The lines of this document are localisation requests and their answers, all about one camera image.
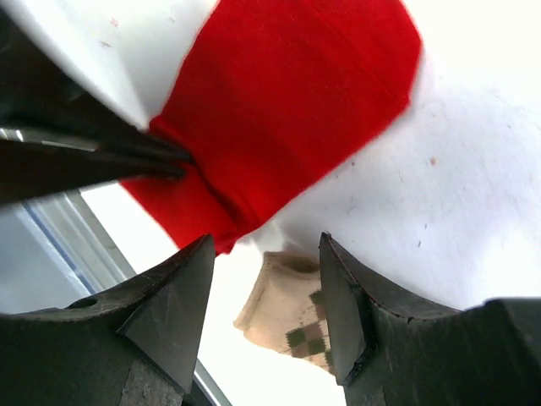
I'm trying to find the aluminium rail frame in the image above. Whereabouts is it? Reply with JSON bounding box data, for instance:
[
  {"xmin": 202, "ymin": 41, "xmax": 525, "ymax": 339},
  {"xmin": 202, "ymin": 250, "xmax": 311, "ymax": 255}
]
[{"xmin": 1, "ymin": 192, "xmax": 227, "ymax": 405}]

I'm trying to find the red sock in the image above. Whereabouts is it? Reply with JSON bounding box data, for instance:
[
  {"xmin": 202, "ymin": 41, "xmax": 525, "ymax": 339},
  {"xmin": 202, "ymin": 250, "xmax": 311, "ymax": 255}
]
[{"xmin": 123, "ymin": 1, "xmax": 422, "ymax": 254}]

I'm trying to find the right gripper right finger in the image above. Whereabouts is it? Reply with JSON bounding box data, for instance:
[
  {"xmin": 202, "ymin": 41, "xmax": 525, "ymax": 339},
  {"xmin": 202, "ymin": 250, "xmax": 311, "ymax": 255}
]
[{"xmin": 319, "ymin": 233, "xmax": 540, "ymax": 405}]

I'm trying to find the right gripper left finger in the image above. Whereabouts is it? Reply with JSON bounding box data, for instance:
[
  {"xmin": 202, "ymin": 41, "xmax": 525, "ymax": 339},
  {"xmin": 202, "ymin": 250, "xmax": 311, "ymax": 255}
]
[{"xmin": 1, "ymin": 236, "xmax": 216, "ymax": 405}]

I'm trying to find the beige argyle sock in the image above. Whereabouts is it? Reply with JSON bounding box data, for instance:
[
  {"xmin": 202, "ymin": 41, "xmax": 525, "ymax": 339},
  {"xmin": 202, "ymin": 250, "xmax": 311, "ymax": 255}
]
[{"xmin": 233, "ymin": 252, "xmax": 335, "ymax": 375}]

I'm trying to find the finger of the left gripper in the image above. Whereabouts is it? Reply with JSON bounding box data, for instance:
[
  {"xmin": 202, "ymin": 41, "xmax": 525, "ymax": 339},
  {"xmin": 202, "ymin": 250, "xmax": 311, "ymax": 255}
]
[
  {"xmin": 1, "ymin": 140, "xmax": 185, "ymax": 206},
  {"xmin": 1, "ymin": 11, "xmax": 193, "ymax": 162}
]

